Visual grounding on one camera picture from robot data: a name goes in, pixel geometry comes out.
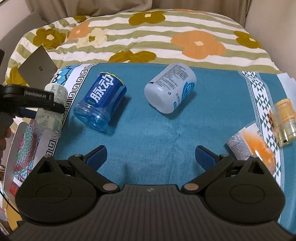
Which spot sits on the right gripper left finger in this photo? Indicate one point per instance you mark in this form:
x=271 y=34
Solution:
x=87 y=165

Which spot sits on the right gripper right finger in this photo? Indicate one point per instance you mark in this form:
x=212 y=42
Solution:
x=215 y=168

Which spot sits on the orange label bottle cup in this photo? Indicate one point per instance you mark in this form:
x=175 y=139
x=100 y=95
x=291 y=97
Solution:
x=248 y=142

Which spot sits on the blue plastic bottle cup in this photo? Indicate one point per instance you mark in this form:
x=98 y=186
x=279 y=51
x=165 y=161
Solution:
x=99 y=104

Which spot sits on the white translucent bottle cup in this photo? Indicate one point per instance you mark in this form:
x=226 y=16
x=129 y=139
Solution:
x=170 y=87

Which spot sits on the yellow label clear cup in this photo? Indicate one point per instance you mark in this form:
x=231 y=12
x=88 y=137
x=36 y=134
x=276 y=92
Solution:
x=282 y=119

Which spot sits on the person's left hand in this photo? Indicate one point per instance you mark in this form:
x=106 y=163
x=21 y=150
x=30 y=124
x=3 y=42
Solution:
x=3 y=142

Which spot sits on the grey folding stand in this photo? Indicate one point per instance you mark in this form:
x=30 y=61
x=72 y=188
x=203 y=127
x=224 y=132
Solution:
x=38 y=69

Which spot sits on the teal patterned mat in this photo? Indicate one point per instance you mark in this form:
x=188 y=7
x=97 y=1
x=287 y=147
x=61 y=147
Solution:
x=147 y=147

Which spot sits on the beige curtain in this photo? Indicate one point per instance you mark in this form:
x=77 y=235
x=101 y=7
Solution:
x=51 y=10

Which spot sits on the white paper sheet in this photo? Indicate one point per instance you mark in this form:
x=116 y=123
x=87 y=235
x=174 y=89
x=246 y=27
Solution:
x=288 y=84

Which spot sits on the floral striped quilt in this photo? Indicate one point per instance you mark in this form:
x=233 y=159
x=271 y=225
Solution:
x=161 y=36

